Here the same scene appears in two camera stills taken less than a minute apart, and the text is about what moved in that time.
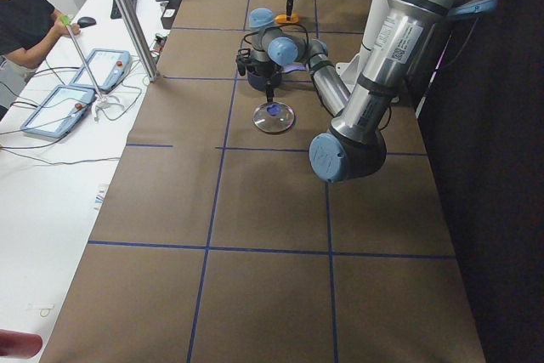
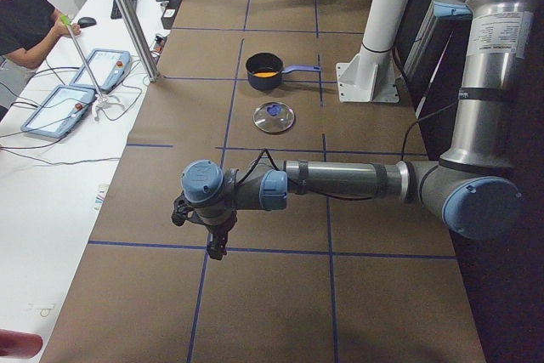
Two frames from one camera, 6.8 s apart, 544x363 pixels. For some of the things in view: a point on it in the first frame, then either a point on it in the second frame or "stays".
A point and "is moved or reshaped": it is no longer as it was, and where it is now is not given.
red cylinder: x=19 y=344 stays
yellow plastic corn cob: x=281 y=19 is moved or reshaped
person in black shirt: x=29 y=25 stays
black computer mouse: x=86 y=21 stays
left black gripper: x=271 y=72 -> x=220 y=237
